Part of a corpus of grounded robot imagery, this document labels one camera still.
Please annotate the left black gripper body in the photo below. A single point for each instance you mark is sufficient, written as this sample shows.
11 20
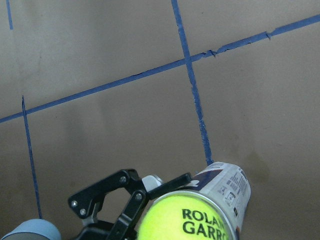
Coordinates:
94 229

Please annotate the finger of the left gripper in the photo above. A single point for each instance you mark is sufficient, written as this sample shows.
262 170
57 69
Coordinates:
89 201
156 187

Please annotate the Roland Garros tennis ball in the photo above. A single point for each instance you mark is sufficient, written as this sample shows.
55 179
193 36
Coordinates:
179 217

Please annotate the clear tennis ball can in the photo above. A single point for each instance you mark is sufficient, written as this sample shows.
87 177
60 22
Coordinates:
225 187

